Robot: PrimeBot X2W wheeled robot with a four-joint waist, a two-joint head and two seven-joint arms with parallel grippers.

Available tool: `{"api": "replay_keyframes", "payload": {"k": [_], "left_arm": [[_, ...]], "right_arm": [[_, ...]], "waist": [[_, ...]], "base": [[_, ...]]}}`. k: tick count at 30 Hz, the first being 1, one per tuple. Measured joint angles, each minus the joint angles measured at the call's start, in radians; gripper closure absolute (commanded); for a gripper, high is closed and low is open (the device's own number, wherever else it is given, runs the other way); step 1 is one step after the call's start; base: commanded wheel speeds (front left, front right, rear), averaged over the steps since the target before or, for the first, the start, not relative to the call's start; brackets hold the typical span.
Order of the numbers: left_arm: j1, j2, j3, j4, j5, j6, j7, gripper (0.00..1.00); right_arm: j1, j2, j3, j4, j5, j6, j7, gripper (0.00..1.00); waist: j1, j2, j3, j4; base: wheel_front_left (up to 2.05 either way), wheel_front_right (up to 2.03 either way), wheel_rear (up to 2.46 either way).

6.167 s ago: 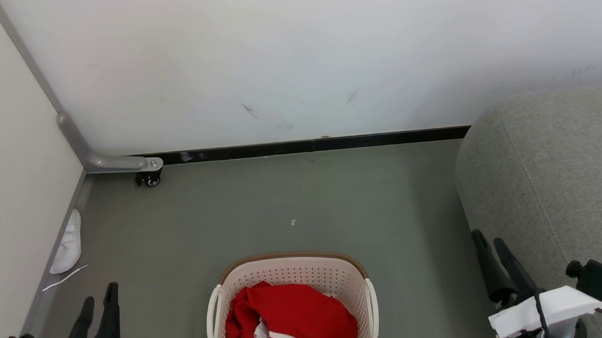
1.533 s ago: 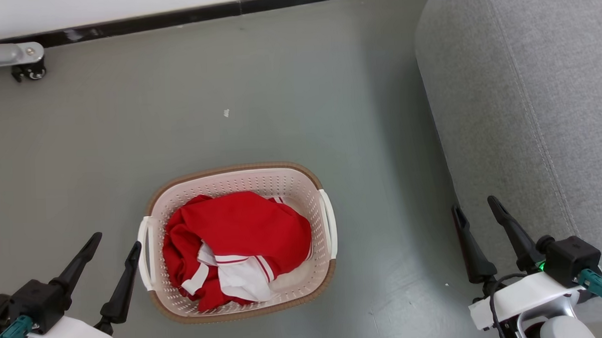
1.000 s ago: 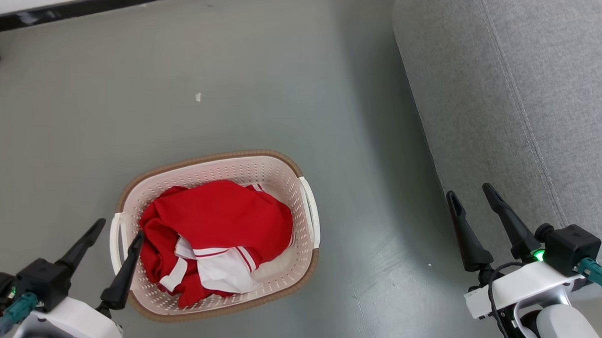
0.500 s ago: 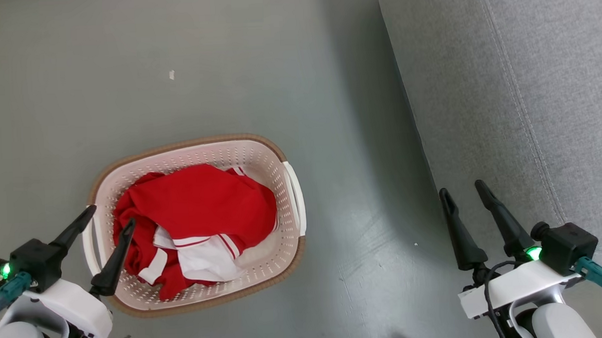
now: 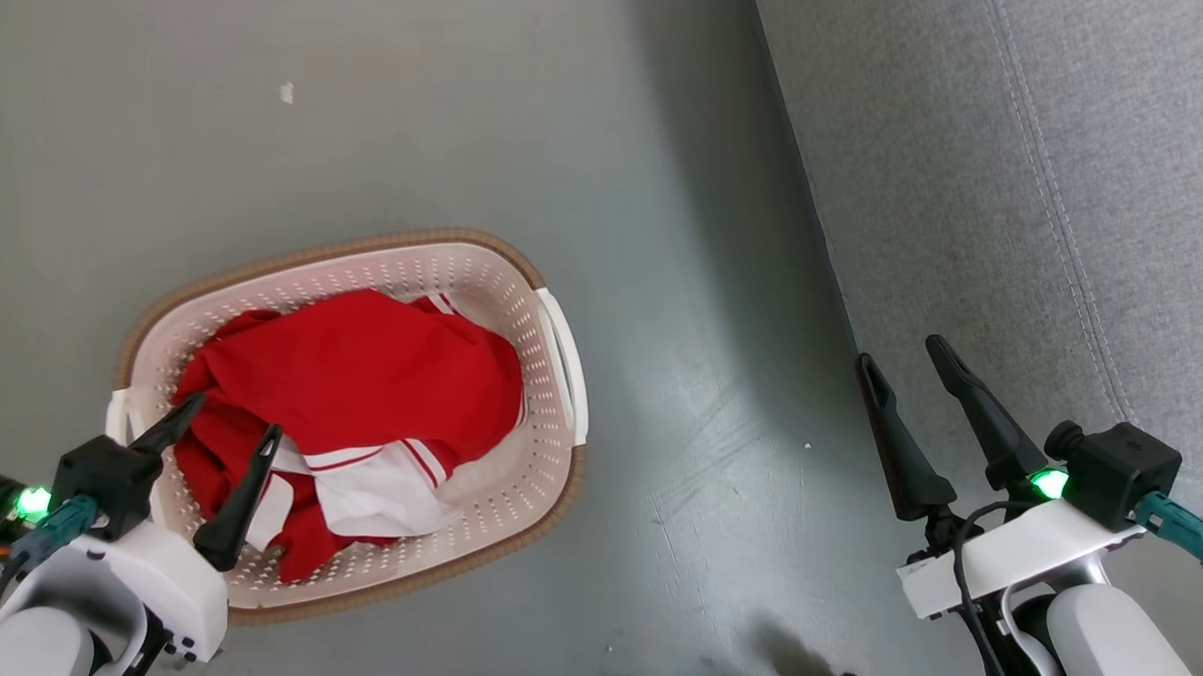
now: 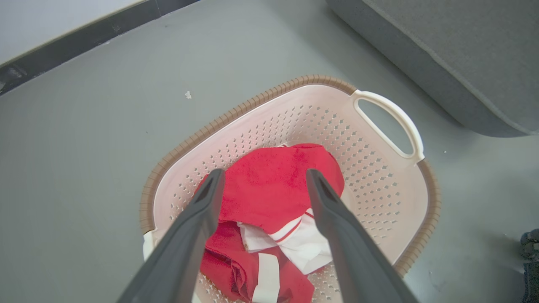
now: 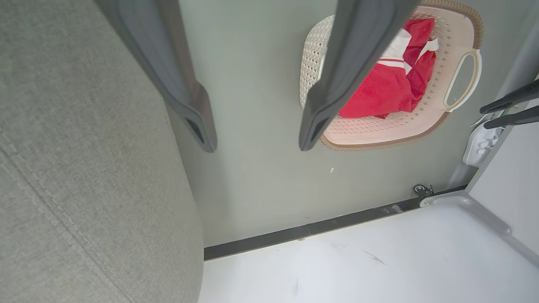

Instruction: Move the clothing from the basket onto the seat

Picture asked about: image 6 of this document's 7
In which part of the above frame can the cream perforated laundry basket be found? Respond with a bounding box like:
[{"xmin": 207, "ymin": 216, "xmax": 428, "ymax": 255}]
[{"xmin": 140, "ymin": 74, "xmax": 442, "ymax": 303}]

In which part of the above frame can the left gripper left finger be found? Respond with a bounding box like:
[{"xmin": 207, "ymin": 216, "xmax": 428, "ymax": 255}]
[{"xmin": 117, "ymin": 169, "xmax": 225, "ymax": 303}]

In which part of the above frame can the black baseboard strip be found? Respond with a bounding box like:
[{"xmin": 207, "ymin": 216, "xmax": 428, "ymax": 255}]
[{"xmin": 0, "ymin": 0, "xmax": 198, "ymax": 95}]

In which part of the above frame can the red shirt with number print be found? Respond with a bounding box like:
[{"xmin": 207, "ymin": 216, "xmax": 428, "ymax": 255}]
[{"xmin": 200, "ymin": 221, "xmax": 315, "ymax": 303}]

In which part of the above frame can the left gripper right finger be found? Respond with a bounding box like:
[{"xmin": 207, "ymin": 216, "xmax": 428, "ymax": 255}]
[{"xmin": 306, "ymin": 169, "xmax": 419, "ymax": 303}]

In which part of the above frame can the red shirt with striped trim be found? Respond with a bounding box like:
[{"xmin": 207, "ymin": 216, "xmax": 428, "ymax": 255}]
[{"xmin": 196, "ymin": 143, "xmax": 346, "ymax": 275}]

